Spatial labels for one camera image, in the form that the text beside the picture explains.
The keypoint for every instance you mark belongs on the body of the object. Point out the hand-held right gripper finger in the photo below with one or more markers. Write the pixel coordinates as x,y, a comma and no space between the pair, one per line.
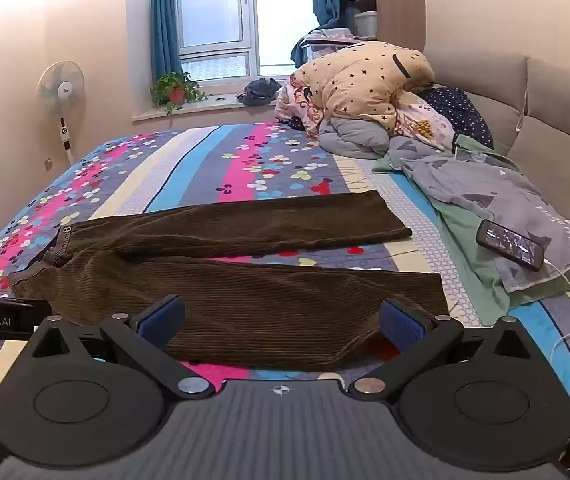
401,325

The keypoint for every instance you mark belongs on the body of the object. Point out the green cloth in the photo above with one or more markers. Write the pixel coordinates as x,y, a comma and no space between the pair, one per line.
465,240

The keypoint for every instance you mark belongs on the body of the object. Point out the black smartphone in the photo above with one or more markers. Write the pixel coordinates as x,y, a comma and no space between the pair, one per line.
510,244

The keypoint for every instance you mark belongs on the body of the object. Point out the grey triangle-print cloth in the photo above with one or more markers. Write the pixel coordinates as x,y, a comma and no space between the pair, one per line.
490,185

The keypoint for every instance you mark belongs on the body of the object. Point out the grey blanket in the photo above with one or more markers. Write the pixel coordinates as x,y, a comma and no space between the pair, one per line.
355,137

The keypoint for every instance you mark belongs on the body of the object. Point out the navy dotted pillow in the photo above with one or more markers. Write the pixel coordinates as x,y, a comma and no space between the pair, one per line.
457,110

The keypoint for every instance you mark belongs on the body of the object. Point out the floral striped bedsheet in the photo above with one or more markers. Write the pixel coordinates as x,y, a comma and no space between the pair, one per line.
245,160

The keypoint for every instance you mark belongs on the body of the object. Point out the white standing fan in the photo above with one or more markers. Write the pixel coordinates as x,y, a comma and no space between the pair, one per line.
62,87

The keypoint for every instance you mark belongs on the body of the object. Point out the pile of crumpled clothes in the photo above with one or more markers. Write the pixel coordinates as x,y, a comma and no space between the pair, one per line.
295,105

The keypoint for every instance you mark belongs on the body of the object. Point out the beige star-print quilt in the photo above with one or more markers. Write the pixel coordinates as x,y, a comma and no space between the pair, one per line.
360,80

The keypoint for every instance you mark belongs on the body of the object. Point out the beige padded headboard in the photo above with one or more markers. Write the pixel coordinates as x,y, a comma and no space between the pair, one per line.
555,125

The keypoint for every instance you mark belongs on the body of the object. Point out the dark cloth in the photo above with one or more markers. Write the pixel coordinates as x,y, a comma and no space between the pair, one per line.
260,91

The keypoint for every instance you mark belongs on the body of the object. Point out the potted green plant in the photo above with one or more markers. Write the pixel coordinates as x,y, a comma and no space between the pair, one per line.
177,92

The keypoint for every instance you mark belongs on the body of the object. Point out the white windowsill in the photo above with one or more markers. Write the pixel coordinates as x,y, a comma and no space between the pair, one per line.
200,107

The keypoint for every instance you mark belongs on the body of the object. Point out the white storage box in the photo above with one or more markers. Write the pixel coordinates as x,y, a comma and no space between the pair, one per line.
366,24

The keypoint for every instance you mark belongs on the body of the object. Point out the white-framed window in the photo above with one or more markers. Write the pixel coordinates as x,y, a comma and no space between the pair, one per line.
215,5

